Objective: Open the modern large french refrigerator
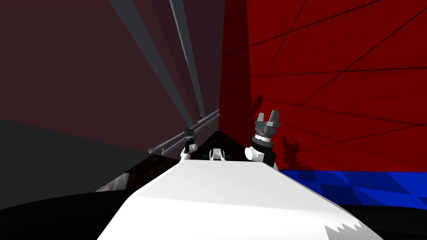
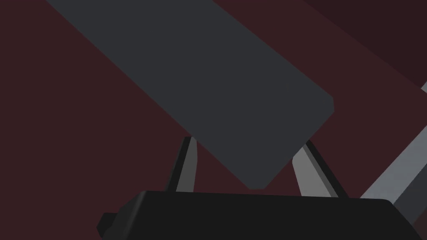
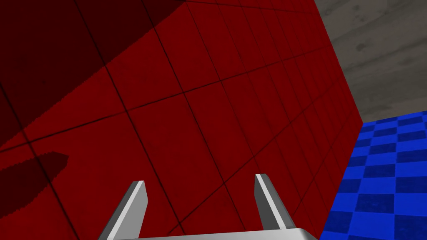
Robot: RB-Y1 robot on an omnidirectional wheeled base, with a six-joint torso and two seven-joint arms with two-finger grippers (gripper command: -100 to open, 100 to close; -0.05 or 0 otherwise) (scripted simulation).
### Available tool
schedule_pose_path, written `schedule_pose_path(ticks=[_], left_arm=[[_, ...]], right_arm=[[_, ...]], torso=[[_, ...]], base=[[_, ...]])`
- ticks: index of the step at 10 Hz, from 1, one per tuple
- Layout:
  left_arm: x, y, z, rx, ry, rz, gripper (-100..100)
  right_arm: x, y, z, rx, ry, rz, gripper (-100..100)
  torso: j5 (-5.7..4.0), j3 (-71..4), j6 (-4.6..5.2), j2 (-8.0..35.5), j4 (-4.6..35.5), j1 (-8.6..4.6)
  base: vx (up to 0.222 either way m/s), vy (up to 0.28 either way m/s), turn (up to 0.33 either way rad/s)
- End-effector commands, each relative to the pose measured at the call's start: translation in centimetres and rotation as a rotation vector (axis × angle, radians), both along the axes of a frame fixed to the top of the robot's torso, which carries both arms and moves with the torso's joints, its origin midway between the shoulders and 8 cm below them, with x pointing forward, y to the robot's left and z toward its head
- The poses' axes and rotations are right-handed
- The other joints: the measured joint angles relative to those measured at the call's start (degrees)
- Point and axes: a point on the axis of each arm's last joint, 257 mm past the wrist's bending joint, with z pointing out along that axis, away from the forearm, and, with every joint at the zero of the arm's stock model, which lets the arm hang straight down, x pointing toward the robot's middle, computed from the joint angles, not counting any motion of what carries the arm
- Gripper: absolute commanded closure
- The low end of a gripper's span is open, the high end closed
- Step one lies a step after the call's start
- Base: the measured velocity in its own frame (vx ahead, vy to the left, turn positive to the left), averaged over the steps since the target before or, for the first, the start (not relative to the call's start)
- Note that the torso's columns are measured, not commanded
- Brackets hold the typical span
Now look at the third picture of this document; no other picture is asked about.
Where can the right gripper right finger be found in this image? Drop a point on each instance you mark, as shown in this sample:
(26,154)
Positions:
(271,206)

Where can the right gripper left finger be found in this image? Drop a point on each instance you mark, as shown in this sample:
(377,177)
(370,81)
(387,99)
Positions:
(128,213)

